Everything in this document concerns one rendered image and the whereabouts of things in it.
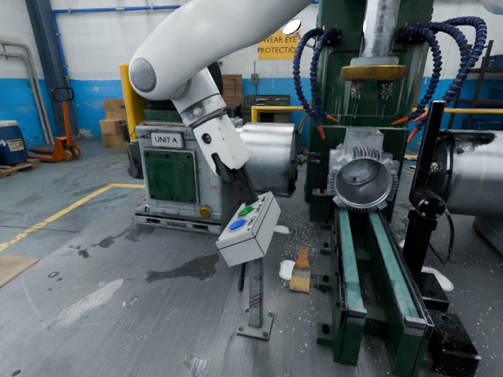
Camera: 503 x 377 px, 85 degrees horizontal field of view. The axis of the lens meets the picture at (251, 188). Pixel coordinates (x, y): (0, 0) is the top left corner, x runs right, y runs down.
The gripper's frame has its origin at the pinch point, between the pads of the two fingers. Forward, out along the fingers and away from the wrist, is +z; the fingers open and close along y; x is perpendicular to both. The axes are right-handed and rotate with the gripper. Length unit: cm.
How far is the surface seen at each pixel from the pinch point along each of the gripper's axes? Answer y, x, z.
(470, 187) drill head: 30, -44, 29
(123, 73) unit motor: 36, 35, -44
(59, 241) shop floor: 110, 226, 4
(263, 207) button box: -4.7, -3.4, 2.9
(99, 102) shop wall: 500, 433, -204
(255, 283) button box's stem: -6.2, 4.9, 16.7
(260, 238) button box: -12.0, -3.5, 5.1
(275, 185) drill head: 30.5, 3.7, 9.0
